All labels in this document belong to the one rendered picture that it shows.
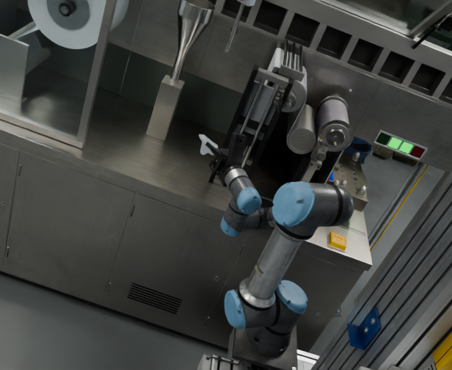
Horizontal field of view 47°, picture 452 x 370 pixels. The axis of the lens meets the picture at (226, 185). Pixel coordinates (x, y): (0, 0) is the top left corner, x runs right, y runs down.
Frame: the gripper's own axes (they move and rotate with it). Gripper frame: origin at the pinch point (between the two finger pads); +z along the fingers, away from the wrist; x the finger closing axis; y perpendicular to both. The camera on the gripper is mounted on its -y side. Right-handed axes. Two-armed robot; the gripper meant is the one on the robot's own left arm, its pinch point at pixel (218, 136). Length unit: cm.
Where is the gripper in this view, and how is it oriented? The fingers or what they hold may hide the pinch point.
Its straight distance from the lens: 188.3
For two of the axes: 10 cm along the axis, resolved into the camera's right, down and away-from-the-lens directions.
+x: 8.3, 1.5, 5.4
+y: -4.5, 7.6, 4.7
